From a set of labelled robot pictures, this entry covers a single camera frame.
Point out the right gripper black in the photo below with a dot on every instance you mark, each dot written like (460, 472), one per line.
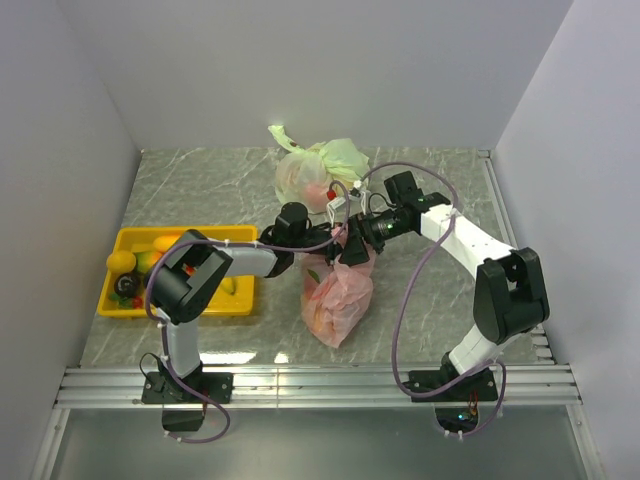
(355, 250)

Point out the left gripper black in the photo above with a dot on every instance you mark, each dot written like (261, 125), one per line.
(334, 249)

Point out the pink plastic bag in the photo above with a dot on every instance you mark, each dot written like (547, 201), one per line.
(335, 297)

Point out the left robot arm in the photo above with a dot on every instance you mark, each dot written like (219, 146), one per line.
(182, 282)

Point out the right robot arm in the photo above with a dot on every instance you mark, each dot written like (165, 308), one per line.
(510, 296)

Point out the green plastic bag with fruits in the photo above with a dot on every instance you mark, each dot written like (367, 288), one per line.
(304, 175)

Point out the yellow banana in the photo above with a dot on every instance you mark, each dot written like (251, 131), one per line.
(228, 285)

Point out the yellow mango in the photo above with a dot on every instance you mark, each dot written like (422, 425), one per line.
(163, 243)

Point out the red green mango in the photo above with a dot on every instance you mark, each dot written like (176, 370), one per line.
(145, 260)

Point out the yellow plastic tray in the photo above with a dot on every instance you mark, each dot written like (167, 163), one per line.
(137, 239)

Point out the dark mangosteen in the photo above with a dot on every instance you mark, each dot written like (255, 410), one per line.
(128, 285)

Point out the yellow lemon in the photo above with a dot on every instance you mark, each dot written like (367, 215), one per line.
(121, 262)

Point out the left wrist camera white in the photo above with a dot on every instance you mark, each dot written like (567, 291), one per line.
(336, 207)

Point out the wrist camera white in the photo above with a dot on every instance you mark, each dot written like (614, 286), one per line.
(336, 207)
(360, 194)

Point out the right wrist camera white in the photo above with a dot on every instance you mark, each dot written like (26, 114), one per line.
(360, 194)

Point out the right side aluminium rail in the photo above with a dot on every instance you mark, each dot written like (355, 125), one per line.
(485, 157)

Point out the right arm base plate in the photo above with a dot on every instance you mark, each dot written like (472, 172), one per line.
(478, 387)

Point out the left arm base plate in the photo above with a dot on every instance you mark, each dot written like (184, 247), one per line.
(161, 388)

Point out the aluminium mounting rail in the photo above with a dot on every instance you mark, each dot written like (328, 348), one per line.
(287, 386)

